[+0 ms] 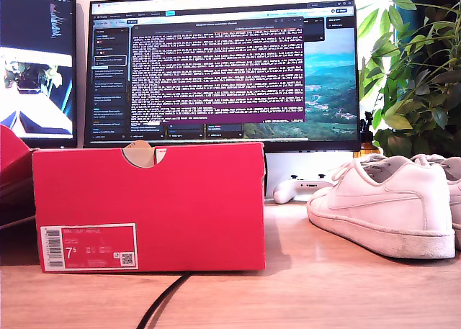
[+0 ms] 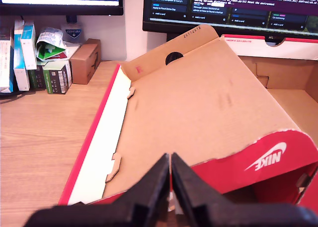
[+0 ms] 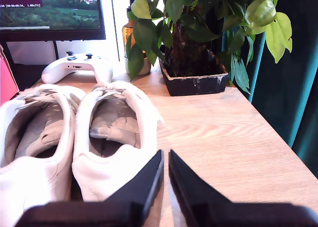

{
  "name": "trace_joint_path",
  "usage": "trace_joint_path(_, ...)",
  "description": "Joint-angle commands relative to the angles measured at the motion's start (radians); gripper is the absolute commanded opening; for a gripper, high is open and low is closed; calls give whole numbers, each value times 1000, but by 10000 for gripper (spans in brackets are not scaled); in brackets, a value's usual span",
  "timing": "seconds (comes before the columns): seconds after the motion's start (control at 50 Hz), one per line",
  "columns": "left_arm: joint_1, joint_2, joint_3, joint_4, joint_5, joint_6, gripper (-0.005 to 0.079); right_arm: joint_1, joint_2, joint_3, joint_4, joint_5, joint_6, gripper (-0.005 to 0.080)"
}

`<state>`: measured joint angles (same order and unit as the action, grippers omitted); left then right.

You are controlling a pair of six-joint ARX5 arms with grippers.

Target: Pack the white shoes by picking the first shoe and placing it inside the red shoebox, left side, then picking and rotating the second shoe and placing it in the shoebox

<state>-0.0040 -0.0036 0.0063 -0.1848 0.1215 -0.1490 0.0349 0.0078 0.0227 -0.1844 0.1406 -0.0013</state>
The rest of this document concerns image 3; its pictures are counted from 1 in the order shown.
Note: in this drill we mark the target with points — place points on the wide black computer monitor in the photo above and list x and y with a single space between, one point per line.
62 13

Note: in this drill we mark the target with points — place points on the white game controller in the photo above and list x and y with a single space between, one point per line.
74 63

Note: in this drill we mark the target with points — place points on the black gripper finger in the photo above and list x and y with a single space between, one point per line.
188 187
144 182

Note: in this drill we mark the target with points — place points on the small pale green pot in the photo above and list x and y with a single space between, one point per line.
146 66

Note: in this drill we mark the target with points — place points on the white leather sneaker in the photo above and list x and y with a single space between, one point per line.
29 182
99 172

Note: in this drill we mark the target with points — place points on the black rectangular planter tray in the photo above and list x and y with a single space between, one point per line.
196 85

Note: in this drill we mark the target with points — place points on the teal curtain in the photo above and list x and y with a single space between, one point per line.
293 88

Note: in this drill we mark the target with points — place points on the amber pump bottle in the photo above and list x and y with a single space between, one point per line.
127 35

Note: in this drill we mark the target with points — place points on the red cardboard shoebox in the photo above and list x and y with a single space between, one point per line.
6 80

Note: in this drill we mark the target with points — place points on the green leafy houseplant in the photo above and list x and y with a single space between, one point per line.
188 45

